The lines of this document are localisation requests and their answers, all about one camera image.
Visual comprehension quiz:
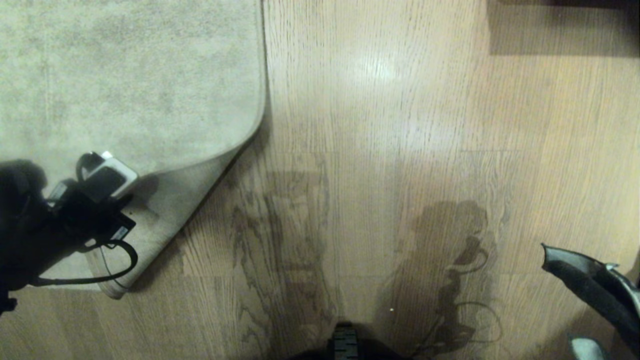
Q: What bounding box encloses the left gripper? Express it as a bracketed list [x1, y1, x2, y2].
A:
[54, 190, 137, 252]

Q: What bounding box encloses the beige rug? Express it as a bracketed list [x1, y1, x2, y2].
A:
[0, 0, 267, 300]

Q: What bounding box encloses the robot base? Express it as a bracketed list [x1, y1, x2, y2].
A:
[289, 322, 407, 360]

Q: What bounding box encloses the grey cloth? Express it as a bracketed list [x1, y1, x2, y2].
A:
[569, 337, 613, 360]

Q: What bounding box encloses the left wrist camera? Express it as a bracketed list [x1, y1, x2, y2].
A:
[76, 151, 139, 202]

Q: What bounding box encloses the black cable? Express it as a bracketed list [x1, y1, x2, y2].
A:
[30, 240, 139, 287]

